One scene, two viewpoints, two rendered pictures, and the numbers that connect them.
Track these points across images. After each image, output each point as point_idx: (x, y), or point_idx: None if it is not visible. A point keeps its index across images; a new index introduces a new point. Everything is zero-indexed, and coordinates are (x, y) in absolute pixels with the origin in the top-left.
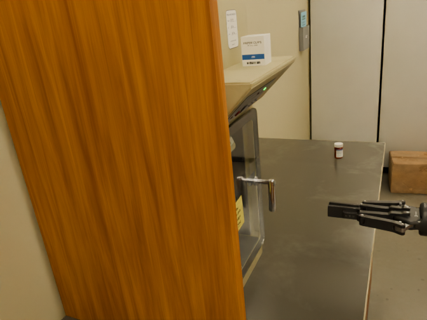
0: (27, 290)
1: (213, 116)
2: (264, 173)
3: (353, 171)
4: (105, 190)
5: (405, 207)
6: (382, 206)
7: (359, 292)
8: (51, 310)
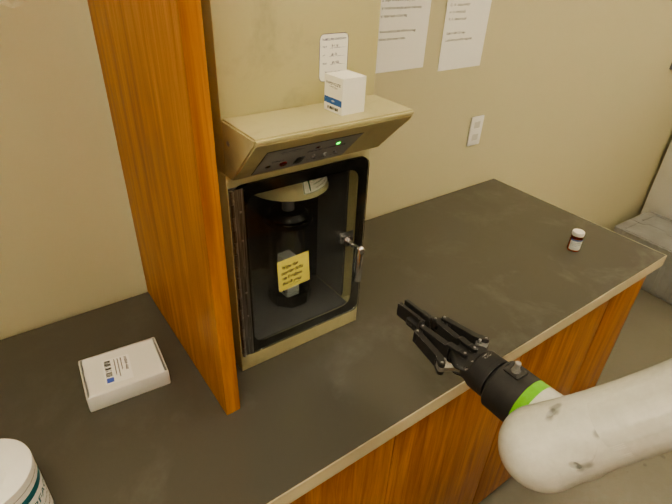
0: (114, 256)
1: (194, 166)
2: (457, 232)
3: (569, 275)
4: (153, 195)
5: (471, 347)
6: (453, 332)
7: (403, 410)
8: (138, 281)
